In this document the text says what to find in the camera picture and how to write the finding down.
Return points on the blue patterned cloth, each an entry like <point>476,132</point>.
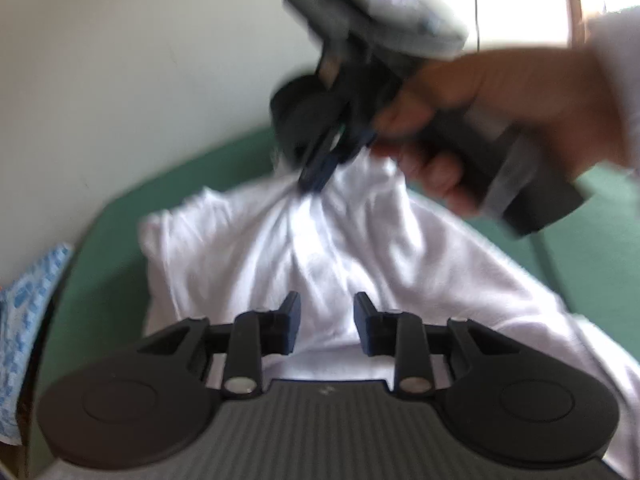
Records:
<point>25,320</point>

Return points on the wooden door frame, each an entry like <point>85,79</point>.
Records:
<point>574,0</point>

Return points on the light lavender garment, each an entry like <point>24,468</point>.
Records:
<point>350,250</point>

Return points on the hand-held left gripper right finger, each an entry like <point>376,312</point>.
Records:
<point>364,322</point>

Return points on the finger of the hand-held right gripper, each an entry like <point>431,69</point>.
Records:
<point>352,145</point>
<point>317,170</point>

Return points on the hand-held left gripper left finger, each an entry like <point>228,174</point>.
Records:
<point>290,322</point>

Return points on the person's right hand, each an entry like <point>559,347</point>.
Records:
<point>525,90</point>

